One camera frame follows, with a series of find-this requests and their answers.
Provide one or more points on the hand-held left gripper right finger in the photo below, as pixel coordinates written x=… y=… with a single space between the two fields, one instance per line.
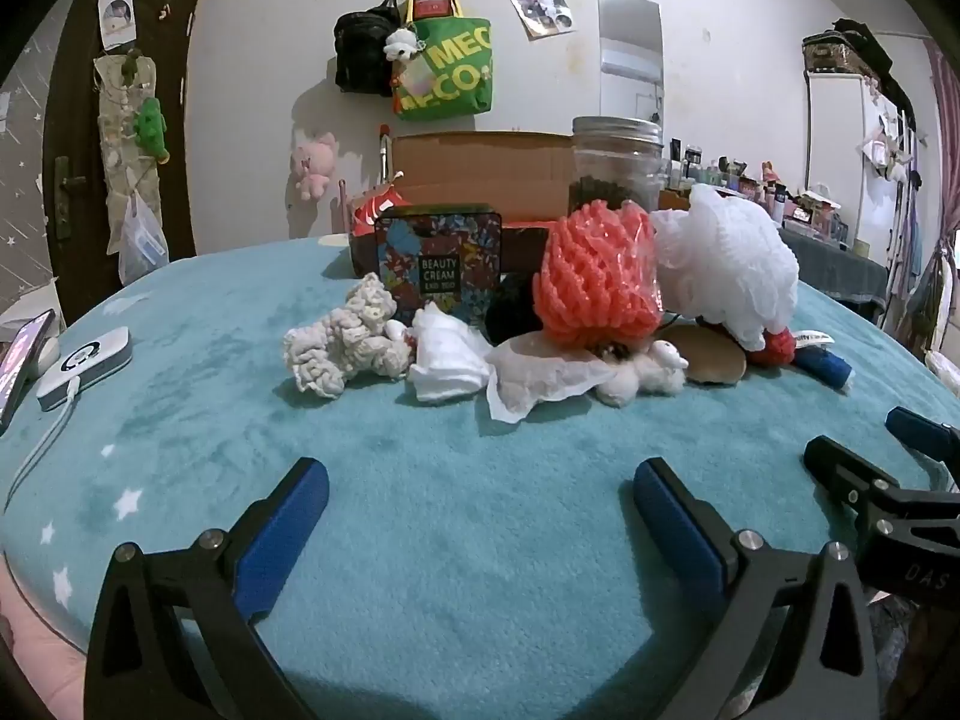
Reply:
x=679 y=532

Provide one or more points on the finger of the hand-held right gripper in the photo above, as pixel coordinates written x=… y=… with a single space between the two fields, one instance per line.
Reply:
x=840 y=465
x=919 y=431

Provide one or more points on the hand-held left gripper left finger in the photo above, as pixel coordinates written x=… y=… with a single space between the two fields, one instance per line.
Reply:
x=277 y=532

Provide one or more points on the blue foam roll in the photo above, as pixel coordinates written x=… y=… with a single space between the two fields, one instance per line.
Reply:
x=821 y=369

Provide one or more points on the white fluffy hair clip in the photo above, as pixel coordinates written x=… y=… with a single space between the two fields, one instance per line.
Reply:
x=645 y=375

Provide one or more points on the round brown pad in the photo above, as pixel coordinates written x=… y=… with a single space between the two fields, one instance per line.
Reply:
x=712 y=360

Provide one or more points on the cream knitted scrunchie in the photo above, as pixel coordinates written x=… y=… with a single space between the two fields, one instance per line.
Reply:
x=337 y=345

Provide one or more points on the translucent paper sheet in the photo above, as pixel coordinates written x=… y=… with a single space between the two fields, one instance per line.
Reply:
x=525 y=375

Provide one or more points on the white mesh bath pouf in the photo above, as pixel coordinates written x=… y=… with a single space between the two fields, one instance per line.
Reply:
x=735 y=262

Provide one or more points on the white cloth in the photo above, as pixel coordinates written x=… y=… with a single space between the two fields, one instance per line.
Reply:
x=442 y=360

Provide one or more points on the coral mesh bath pouf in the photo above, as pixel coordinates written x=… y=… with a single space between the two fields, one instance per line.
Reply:
x=592 y=277

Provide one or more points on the cardboard box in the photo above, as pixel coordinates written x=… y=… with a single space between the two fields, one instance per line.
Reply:
x=480 y=165

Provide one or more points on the dark cloth table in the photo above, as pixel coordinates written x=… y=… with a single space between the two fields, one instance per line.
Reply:
x=832 y=270

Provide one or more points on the white power bank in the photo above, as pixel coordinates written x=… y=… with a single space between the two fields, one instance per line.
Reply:
x=82 y=367

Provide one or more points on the white cabinet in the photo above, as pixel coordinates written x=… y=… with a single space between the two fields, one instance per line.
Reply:
x=832 y=150

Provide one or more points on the row of cosmetics bottles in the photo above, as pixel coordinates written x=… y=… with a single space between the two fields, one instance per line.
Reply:
x=750 y=184

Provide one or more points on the pink curtain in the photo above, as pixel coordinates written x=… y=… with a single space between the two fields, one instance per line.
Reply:
x=946 y=127

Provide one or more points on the smartphone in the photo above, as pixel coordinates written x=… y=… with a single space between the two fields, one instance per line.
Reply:
x=19 y=367

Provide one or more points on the colourful printed tin box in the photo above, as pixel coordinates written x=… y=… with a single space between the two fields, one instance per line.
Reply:
x=439 y=255

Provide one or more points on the clear plastic bag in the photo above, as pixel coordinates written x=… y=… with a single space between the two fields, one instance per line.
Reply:
x=142 y=240

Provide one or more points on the brown door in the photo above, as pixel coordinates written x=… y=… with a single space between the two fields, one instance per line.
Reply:
x=75 y=240

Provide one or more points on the pink plush toy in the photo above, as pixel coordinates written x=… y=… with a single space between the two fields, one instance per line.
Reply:
x=311 y=165

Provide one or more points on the large glass jar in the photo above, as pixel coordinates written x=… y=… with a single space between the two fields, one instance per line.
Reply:
x=619 y=165

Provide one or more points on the dark bag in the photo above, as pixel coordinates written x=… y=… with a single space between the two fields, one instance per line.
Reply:
x=847 y=45

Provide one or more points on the metal rod red tip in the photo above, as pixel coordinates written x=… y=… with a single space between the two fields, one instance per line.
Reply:
x=385 y=150

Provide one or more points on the hanging door organizer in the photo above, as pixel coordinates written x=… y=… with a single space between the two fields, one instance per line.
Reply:
x=112 y=165

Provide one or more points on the green plush toy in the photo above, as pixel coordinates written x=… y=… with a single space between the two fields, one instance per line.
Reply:
x=152 y=127

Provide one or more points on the black backpack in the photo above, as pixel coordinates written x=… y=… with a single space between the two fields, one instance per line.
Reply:
x=360 y=52

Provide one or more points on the green tote bag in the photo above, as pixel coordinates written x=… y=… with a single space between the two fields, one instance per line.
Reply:
x=450 y=75

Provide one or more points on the photo on door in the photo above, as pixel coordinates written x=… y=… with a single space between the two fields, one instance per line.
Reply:
x=116 y=19

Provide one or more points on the wall mirror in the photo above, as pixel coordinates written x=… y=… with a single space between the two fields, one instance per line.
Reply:
x=630 y=30

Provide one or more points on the wall photo poster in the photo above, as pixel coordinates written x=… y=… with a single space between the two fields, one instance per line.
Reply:
x=540 y=4

